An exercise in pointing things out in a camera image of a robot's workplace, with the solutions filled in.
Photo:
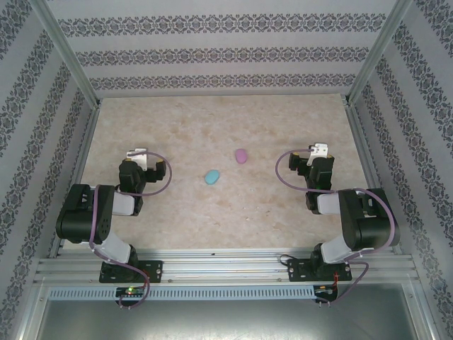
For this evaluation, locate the blue earbud charging case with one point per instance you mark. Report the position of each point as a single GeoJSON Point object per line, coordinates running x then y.
{"type": "Point", "coordinates": [212, 177]}

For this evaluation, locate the pink earbud charging case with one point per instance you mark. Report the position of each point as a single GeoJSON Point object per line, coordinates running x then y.
{"type": "Point", "coordinates": [241, 156]}

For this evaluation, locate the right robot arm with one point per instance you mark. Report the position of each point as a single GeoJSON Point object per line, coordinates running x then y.
{"type": "Point", "coordinates": [371, 226]}

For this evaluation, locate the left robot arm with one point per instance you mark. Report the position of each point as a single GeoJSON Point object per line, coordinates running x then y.
{"type": "Point", "coordinates": [76, 212]}

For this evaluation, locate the grey sheet metal panel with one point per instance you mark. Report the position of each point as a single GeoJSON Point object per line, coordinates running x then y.
{"type": "Point", "coordinates": [226, 318]}

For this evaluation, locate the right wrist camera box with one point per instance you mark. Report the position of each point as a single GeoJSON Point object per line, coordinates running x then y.
{"type": "Point", "coordinates": [320, 150]}

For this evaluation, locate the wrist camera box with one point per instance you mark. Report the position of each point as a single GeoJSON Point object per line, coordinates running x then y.
{"type": "Point", "coordinates": [320, 150]}
{"type": "Point", "coordinates": [138, 160]}

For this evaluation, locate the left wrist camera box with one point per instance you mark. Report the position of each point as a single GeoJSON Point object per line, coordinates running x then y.
{"type": "Point", "coordinates": [138, 160]}

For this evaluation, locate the aluminium side rail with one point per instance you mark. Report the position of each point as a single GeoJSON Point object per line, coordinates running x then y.
{"type": "Point", "coordinates": [368, 159]}
{"type": "Point", "coordinates": [79, 170]}

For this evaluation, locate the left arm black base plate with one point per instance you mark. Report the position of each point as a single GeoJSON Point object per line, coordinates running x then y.
{"type": "Point", "coordinates": [154, 271]}

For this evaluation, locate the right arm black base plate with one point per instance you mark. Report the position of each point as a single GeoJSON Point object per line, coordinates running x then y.
{"type": "Point", "coordinates": [295, 271]}

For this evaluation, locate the aluminium mounting rail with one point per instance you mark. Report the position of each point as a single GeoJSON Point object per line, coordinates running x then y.
{"type": "Point", "coordinates": [226, 265]}

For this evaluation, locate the aluminium frame post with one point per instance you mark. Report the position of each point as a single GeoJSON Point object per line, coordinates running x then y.
{"type": "Point", "coordinates": [378, 49]}
{"type": "Point", "coordinates": [63, 49]}

